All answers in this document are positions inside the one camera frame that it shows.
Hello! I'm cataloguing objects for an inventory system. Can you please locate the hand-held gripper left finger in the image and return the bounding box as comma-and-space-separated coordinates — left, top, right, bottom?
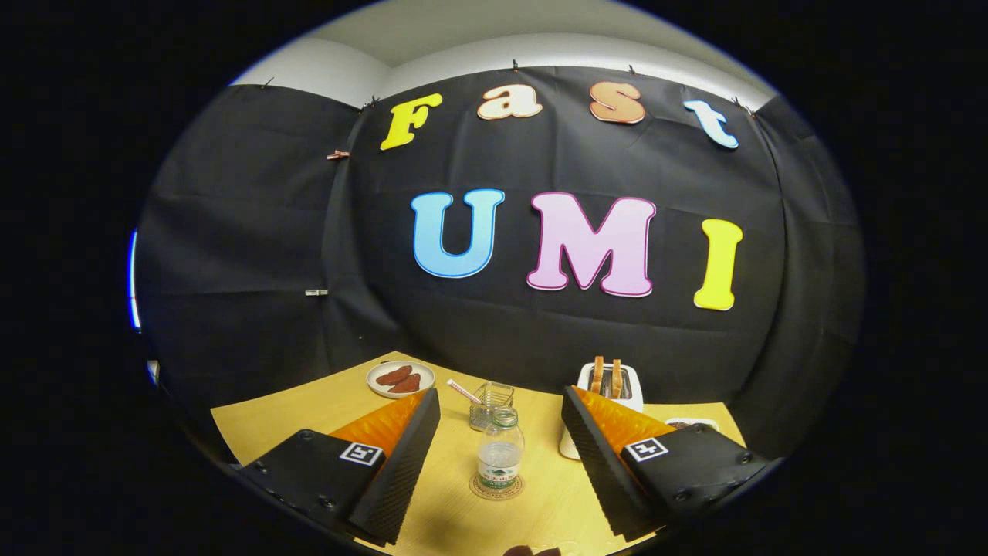
239, 388, 442, 547

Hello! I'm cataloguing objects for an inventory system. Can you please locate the white round plate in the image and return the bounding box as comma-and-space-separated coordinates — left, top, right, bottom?
366, 361, 436, 399

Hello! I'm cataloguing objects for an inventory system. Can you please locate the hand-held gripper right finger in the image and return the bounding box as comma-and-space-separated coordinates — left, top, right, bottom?
560, 385, 773, 541

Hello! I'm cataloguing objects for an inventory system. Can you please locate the black backdrop cloth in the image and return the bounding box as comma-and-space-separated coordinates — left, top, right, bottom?
133, 66, 865, 464

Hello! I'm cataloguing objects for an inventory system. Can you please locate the wooden table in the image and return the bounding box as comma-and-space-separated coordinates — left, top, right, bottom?
210, 351, 748, 556

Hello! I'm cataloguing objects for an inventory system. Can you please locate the white toaster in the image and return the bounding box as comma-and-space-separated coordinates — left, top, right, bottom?
559, 363, 645, 461

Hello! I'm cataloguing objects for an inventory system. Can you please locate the clear plastic bottle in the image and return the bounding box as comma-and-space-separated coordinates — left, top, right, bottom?
477, 407, 526, 491

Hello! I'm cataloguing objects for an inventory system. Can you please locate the wire mesh holder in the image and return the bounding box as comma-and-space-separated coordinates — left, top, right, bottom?
469, 381, 516, 432

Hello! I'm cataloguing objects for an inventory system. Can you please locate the round cork coaster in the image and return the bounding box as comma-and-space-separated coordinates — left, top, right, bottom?
469, 471, 526, 501

